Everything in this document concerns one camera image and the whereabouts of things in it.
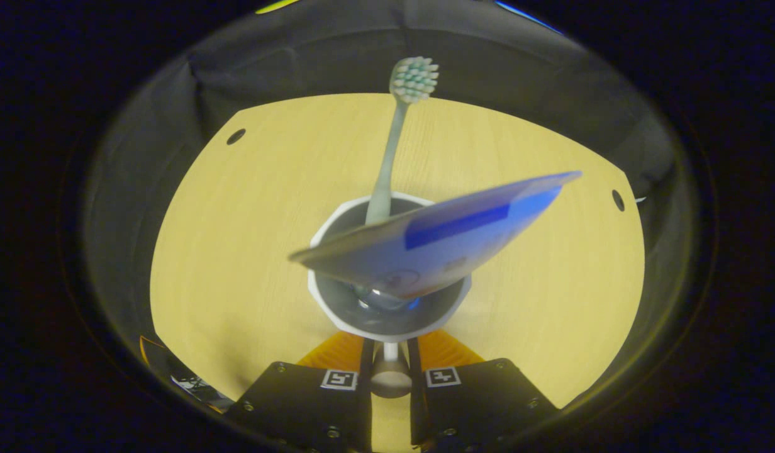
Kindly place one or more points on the white cup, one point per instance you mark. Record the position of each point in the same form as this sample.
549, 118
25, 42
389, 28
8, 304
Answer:
387, 318

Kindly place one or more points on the wooden desktop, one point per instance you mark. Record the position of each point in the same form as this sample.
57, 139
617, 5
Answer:
236, 251

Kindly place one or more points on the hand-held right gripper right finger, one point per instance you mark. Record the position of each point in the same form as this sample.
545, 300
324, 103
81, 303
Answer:
416, 409

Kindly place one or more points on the pale green toothbrush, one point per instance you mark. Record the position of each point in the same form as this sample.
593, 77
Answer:
390, 151

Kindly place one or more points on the white toothpaste tube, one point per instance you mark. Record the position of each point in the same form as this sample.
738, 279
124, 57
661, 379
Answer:
438, 245

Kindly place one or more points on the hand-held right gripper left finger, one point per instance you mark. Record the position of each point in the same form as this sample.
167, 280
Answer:
365, 409

